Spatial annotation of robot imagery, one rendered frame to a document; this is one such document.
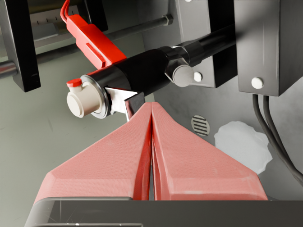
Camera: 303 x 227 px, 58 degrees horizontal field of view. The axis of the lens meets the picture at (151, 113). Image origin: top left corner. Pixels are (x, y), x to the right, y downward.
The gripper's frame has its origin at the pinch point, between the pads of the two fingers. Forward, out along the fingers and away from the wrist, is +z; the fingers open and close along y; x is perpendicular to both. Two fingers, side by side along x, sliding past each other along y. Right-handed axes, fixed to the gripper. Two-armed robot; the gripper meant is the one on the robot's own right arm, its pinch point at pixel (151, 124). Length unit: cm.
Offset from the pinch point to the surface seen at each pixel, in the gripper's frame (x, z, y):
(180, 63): -0.3, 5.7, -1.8
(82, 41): -0.7, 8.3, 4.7
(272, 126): 7.0, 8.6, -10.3
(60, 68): 12.1, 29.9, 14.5
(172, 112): 25.7, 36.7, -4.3
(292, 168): 7.6, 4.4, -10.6
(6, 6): -0.7, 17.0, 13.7
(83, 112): 1.2, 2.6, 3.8
